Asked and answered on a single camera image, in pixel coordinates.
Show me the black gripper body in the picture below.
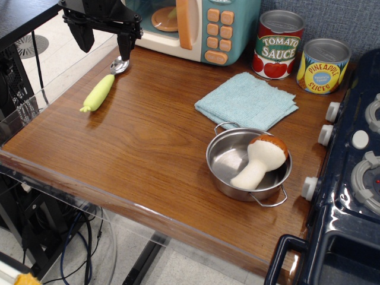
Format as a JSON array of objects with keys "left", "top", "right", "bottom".
[{"left": 59, "top": 0, "right": 143, "bottom": 39}]

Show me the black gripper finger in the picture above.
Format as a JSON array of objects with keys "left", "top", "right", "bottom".
[
  {"left": 68, "top": 23, "right": 94, "bottom": 53},
  {"left": 117, "top": 33, "right": 136, "bottom": 61}
]

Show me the spoon with green carrot handle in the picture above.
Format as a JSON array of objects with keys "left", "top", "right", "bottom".
[{"left": 80, "top": 56, "right": 129, "bottom": 113}]

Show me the round floor drain grate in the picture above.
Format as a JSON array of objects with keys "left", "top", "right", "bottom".
[{"left": 15, "top": 34, "right": 49, "bottom": 59}]

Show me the black side desk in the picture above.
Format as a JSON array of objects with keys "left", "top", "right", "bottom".
[{"left": 1, "top": 0, "right": 62, "bottom": 50}]

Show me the toy microwave oven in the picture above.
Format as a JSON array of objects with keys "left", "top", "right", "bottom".
[{"left": 123, "top": 1, "right": 261, "bottom": 66}]

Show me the clear acrylic table guard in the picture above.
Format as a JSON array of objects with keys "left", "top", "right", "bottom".
[{"left": 1, "top": 47, "right": 278, "bottom": 276}]

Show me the light blue folded cloth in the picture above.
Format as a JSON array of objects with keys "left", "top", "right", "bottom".
[{"left": 194, "top": 72, "right": 298, "bottom": 131}]

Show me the tomato sauce can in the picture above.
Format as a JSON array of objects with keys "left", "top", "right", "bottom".
[{"left": 252, "top": 9, "right": 305, "bottom": 80}]

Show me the small steel pot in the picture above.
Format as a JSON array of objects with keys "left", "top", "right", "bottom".
[{"left": 206, "top": 125, "right": 293, "bottom": 207}]

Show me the plush mushroom toy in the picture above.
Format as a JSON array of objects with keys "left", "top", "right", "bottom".
[{"left": 231, "top": 134, "right": 289, "bottom": 190}]

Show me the pineapple slices can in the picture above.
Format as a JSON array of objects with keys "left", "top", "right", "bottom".
[{"left": 296, "top": 38, "right": 352, "bottom": 94}]

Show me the black table leg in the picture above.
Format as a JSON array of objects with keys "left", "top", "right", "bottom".
[{"left": 122, "top": 241, "right": 163, "bottom": 285}]

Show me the yellow plush object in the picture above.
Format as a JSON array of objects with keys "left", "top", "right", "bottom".
[{"left": 1, "top": 273, "right": 42, "bottom": 285}]

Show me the dark blue toy stove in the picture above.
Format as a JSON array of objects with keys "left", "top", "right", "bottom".
[{"left": 265, "top": 49, "right": 379, "bottom": 284}]

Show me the blue cable on floor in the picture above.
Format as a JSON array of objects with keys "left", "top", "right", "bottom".
[{"left": 60, "top": 211, "right": 93, "bottom": 285}]

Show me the black cable on floor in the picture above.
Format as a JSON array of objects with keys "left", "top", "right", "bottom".
[{"left": 41, "top": 207, "right": 105, "bottom": 285}]

